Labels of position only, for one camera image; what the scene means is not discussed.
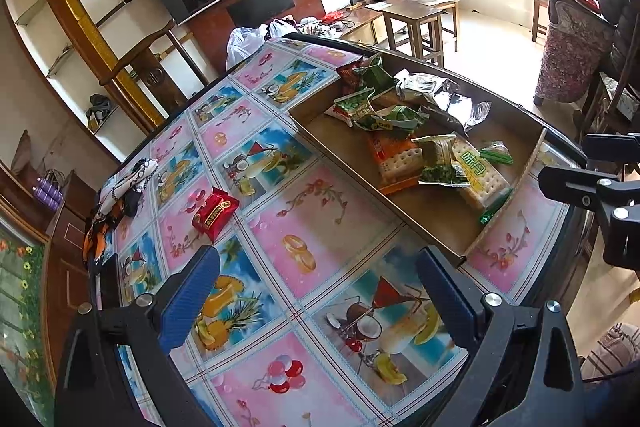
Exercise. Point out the orange cracker packet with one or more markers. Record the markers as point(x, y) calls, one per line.
point(395, 159)

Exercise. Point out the striped beige cloth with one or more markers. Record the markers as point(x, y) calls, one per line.
point(615, 347)

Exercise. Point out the floral upholstered chair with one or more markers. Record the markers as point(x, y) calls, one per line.
point(575, 52)

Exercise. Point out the low wooden table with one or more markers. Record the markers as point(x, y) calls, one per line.
point(360, 19)

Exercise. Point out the purple bottle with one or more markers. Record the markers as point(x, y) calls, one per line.
point(40, 188)
point(51, 199)

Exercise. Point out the dark red snack packet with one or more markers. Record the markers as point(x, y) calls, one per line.
point(350, 79)

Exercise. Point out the black jacket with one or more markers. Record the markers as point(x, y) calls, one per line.
point(620, 7)

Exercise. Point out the gold pillar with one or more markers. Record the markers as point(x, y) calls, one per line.
point(102, 52)

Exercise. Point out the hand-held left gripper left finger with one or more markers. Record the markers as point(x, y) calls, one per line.
point(190, 297)

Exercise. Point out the person's dark blue clothing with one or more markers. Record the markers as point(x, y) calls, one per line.
point(615, 404)

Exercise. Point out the small white plastic bag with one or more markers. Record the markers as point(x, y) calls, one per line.
point(281, 29)

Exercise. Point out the patterned scarf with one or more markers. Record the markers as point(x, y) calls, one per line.
point(125, 192)

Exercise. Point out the large green pea packet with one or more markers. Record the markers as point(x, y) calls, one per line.
point(395, 119)

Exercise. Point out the black wall panel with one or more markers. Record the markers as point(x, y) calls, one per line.
point(260, 4)

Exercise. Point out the wooden cabinet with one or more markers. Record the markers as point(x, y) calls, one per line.
point(65, 257)

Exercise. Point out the small wooden stool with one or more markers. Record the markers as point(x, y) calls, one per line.
point(540, 7)

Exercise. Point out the black phone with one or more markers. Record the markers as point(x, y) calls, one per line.
point(110, 279)

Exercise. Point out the wooden chair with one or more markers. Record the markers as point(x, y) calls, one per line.
point(155, 77)

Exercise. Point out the grey cloth bundle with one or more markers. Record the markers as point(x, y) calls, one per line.
point(97, 108)

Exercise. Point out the brown cloth bag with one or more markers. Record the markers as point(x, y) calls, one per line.
point(22, 152)

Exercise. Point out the red item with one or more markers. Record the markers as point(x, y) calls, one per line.
point(331, 17)

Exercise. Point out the dark green snack packet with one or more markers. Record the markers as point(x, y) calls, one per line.
point(442, 174)

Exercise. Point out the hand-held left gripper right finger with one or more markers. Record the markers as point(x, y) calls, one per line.
point(447, 302)

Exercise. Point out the cardboard box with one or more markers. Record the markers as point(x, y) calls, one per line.
point(440, 217)

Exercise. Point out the white wall shelf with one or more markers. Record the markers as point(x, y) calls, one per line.
point(30, 7)

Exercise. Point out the flower wall poster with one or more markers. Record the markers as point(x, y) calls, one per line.
point(20, 307)

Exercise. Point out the silver foil packet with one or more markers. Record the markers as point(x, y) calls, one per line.
point(462, 107)

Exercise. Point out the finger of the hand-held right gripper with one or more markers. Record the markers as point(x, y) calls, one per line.
point(570, 182)
point(610, 147)

